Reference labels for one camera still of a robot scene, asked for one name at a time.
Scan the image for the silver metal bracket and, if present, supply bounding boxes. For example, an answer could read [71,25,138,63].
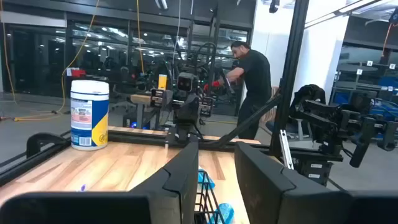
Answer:
[279,129,295,170]

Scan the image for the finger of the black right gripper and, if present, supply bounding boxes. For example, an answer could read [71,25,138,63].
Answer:
[150,89,174,109]
[198,96,215,118]

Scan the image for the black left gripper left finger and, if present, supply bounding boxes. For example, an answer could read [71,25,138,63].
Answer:
[0,142,200,224]

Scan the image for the white blue yellow wipes canister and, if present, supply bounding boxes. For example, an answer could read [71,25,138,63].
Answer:
[70,80,110,152]

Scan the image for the black aluminium table frame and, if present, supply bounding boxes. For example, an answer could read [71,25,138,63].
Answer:
[0,0,345,187]

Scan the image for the black wire caddy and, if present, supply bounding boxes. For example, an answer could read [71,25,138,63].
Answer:
[194,169,226,224]

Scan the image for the yellow drop cable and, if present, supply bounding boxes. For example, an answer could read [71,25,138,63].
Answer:
[12,0,100,122]

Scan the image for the yellow box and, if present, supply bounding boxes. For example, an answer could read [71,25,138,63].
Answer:
[157,73,168,91]

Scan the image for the person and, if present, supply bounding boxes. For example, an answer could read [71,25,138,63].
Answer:
[203,40,273,141]

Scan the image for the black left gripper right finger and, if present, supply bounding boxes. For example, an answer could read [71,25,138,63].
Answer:
[234,142,398,224]

